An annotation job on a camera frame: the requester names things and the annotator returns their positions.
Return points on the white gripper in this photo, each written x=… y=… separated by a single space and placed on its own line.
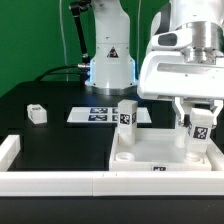
x=165 y=74

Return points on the white square tabletop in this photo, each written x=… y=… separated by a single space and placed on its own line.
x=154 y=150

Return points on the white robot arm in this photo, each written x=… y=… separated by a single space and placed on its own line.
x=118 y=58

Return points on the white marker base sheet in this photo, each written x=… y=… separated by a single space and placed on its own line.
x=103 y=115

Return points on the white U-shaped fence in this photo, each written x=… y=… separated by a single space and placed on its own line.
x=107 y=183

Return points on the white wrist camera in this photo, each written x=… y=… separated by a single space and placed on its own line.
x=173 y=40

